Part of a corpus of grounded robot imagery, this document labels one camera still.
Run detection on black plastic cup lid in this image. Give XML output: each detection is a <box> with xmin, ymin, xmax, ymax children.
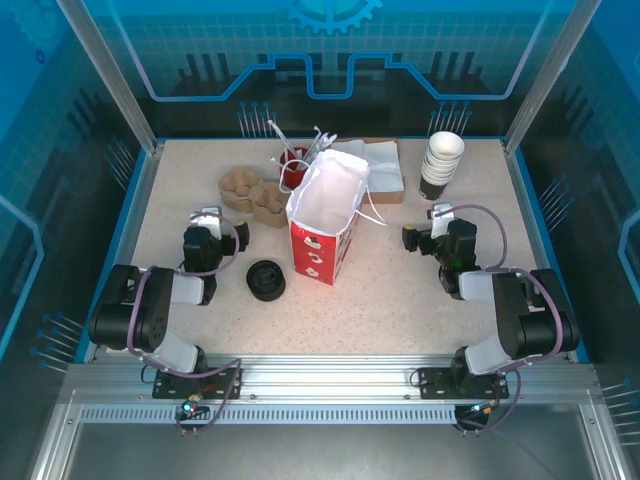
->
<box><xmin>246</xmin><ymin>259</ymin><xmax>286</xmax><ymax>292</ymax></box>

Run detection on brown pulp cup carrier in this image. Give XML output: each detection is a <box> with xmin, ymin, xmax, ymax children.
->
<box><xmin>218</xmin><ymin>167</ymin><xmax>291</xmax><ymax>221</ymax></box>

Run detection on red white paper bag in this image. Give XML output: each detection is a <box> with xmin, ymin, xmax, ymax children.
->
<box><xmin>278</xmin><ymin>147</ymin><xmax>389</xmax><ymax>288</ymax></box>

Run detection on paper coffee cup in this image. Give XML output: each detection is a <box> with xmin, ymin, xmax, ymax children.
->
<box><xmin>428</xmin><ymin>131</ymin><xmax>466</xmax><ymax>160</ymax></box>

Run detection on white napkins on brown tray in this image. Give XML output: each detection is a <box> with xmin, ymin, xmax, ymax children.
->
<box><xmin>344</xmin><ymin>136</ymin><xmax>406</xmax><ymax>205</ymax></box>

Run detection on red plastic cup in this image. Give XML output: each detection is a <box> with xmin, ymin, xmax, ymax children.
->
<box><xmin>278</xmin><ymin>146</ymin><xmax>311</xmax><ymax>187</ymax></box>

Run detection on long wrapped white straw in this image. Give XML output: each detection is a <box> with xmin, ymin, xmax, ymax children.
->
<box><xmin>266</xmin><ymin>118</ymin><xmax>299</xmax><ymax>159</ymax></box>

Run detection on grey metal shelf plate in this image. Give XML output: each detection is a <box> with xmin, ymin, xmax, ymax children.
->
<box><xmin>64</xmin><ymin>423</ymin><xmax>601</xmax><ymax>480</ymax></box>

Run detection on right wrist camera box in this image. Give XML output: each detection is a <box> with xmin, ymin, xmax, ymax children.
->
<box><xmin>426</xmin><ymin>202</ymin><xmax>459</xmax><ymax>239</ymax></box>

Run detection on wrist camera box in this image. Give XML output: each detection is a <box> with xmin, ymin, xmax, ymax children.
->
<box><xmin>426</xmin><ymin>202</ymin><xmax>459</xmax><ymax>239</ymax></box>
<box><xmin>188</xmin><ymin>204</ymin><xmax>225</xmax><ymax>240</ymax></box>

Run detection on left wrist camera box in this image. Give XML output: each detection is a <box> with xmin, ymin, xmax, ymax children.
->
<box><xmin>188</xmin><ymin>204</ymin><xmax>225</xmax><ymax>240</ymax></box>

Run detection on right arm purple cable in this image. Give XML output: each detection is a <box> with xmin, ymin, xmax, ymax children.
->
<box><xmin>432</xmin><ymin>203</ymin><xmax>569</xmax><ymax>437</ymax></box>

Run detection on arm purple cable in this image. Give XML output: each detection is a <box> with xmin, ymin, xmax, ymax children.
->
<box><xmin>432</xmin><ymin>203</ymin><xmax>569</xmax><ymax>437</ymax></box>
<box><xmin>127</xmin><ymin>209</ymin><xmax>245</xmax><ymax>437</ymax></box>

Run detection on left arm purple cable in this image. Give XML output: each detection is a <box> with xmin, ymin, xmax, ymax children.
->
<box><xmin>127</xmin><ymin>209</ymin><xmax>245</xmax><ymax>437</ymax></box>

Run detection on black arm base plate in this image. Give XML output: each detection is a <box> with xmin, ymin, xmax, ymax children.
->
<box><xmin>416</xmin><ymin>367</ymin><xmax>510</xmax><ymax>401</ymax></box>
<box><xmin>152</xmin><ymin>367</ymin><xmax>245</xmax><ymax>401</ymax></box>

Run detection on aluminium mounting rail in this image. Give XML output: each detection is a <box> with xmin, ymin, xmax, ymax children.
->
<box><xmin>63</xmin><ymin>353</ymin><xmax>601</xmax><ymax>404</ymax></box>

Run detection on cable connector with LED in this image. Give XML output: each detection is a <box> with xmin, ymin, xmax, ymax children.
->
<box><xmin>457</xmin><ymin>402</ymin><xmax>501</xmax><ymax>426</ymax></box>
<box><xmin>174</xmin><ymin>397</ymin><xmax>209</xmax><ymax>421</ymax></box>

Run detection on slotted grey cable duct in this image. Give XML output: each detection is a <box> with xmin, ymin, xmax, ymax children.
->
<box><xmin>78</xmin><ymin>404</ymin><xmax>460</xmax><ymax>426</ymax></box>

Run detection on aluminium frame post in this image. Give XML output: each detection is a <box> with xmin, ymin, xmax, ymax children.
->
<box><xmin>55</xmin><ymin>0</ymin><xmax>167</xmax><ymax>155</ymax></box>
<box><xmin>501</xmin><ymin>0</ymin><xmax>586</xmax><ymax>156</ymax></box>

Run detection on aluminium frame side rail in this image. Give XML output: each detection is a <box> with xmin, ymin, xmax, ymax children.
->
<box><xmin>579</xmin><ymin>402</ymin><xmax>619</xmax><ymax>480</ymax></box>
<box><xmin>27</xmin><ymin>399</ymin><xmax>84</xmax><ymax>480</ymax></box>

